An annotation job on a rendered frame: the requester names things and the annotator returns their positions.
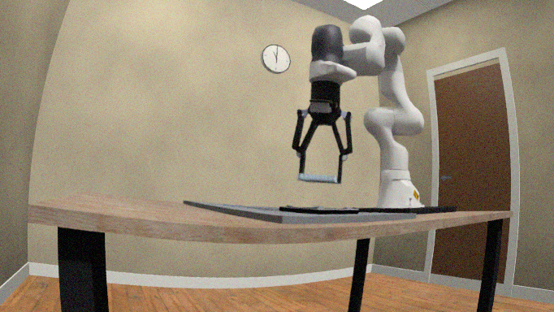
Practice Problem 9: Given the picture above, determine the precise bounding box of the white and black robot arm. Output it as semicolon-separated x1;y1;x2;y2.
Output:
309;15;425;208

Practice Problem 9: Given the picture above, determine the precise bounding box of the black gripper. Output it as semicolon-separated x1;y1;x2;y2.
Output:
292;80;353;184

